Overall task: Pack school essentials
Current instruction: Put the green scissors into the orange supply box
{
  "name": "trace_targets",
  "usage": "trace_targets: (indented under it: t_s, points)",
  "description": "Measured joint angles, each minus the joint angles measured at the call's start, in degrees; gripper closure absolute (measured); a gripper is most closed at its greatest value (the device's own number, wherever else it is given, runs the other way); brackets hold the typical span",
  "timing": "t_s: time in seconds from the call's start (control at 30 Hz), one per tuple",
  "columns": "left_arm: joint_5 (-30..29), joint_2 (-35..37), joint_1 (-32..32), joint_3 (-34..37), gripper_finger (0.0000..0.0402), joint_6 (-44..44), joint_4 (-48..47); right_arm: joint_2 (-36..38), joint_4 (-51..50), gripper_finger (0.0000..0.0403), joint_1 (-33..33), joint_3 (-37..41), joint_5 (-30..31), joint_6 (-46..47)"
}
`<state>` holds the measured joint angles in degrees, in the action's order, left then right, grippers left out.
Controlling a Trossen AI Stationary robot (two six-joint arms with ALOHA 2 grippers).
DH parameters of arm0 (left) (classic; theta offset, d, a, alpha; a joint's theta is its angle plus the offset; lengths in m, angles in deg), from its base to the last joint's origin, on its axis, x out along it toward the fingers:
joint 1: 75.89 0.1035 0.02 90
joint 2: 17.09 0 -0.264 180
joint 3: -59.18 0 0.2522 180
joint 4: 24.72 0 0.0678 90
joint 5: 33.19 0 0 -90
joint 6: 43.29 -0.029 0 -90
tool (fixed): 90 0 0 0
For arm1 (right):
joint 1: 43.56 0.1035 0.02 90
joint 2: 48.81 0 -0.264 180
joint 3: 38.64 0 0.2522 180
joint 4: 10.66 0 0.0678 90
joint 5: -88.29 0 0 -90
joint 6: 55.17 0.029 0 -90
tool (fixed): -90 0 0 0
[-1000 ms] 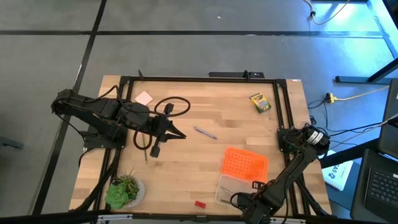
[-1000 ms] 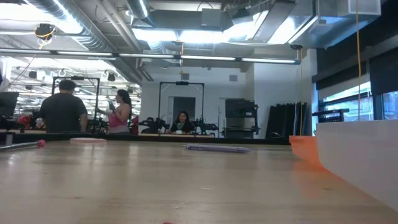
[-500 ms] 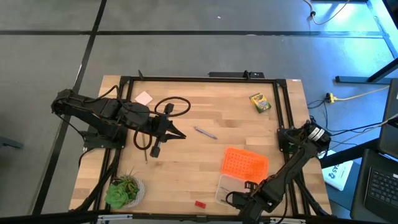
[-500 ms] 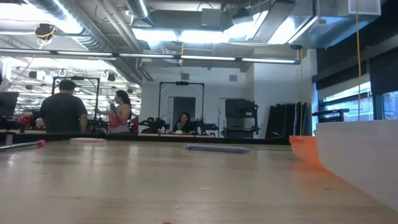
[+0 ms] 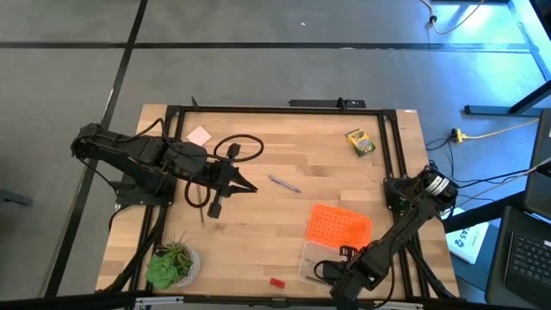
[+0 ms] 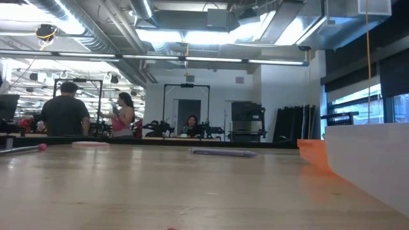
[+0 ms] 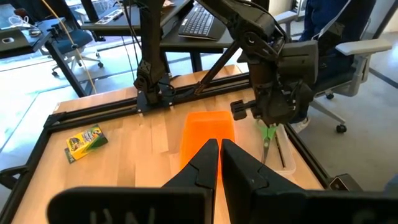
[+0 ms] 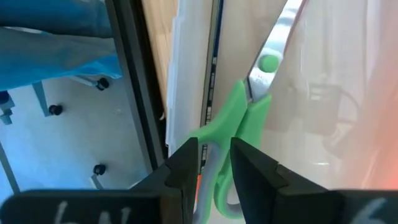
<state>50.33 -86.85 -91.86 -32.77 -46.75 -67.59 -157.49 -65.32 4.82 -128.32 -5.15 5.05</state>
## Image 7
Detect person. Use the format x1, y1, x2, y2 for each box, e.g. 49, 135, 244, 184
290, 0, 379, 133

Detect yellow extension cable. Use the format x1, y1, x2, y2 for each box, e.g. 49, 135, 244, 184
41, 0, 98, 95

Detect black side desk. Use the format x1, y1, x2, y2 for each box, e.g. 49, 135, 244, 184
0, 17, 88, 98

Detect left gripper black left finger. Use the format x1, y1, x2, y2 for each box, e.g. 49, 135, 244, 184
161, 138, 220, 191

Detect grey office chair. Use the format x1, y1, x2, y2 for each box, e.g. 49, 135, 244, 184
273, 11, 393, 134

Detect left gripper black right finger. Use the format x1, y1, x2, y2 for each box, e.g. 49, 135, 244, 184
220, 138, 308, 224

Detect blue office chair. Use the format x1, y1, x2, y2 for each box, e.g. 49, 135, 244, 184
49, 28, 105, 78

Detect orange perforated plastic lid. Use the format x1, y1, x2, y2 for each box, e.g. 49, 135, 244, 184
179, 110, 236, 180

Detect green-handled scissors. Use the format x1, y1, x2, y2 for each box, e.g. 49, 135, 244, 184
256, 119, 279, 165

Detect clear plastic storage box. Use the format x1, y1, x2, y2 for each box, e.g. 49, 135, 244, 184
254, 123, 297, 175

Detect black office desk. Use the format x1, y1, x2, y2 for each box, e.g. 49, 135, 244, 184
80, 0, 249, 74

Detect yellow green crayon box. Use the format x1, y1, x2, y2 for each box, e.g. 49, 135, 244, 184
64, 124, 109, 165

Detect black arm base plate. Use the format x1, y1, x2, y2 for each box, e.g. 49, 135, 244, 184
136, 90, 175, 114

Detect black computer keyboard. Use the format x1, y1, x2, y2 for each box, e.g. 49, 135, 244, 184
177, 4, 228, 42

